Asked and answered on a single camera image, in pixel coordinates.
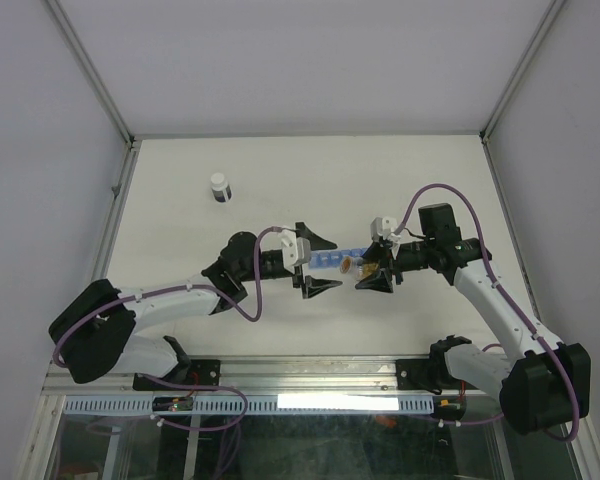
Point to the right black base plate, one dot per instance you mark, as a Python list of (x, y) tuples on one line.
[(414, 374)]

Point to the amber pill bottle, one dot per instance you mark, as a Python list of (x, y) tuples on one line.
[(357, 267)]

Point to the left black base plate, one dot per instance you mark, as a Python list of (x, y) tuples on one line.
[(190, 373)]

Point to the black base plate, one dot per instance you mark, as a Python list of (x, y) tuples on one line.
[(190, 373), (414, 374)]

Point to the white cap pill bottle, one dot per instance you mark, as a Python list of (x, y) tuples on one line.
[(220, 187)]

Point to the aluminium mounting rail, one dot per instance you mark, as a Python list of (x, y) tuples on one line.
[(255, 375)]

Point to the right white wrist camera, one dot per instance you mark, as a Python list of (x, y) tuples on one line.
[(384, 228)]

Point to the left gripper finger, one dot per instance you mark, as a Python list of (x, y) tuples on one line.
[(312, 286), (316, 242)]

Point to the blue weekly pill organizer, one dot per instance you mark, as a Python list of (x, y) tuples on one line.
[(329, 259)]

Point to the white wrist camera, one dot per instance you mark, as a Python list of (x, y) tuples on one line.
[(384, 228), (296, 251)]

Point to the slotted grey cable duct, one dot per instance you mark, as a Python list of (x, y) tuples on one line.
[(285, 404)]

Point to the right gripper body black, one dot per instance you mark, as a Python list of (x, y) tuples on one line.
[(411, 256)]

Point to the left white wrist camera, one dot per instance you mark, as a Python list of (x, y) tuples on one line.
[(296, 251)]

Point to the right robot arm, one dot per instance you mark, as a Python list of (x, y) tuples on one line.
[(539, 382)]

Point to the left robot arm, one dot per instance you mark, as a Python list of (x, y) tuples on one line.
[(100, 331)]

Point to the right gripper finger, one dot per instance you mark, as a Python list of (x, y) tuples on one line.
[(379, 281), (377, 253)]

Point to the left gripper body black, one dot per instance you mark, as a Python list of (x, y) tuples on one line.
[(268, 267)]

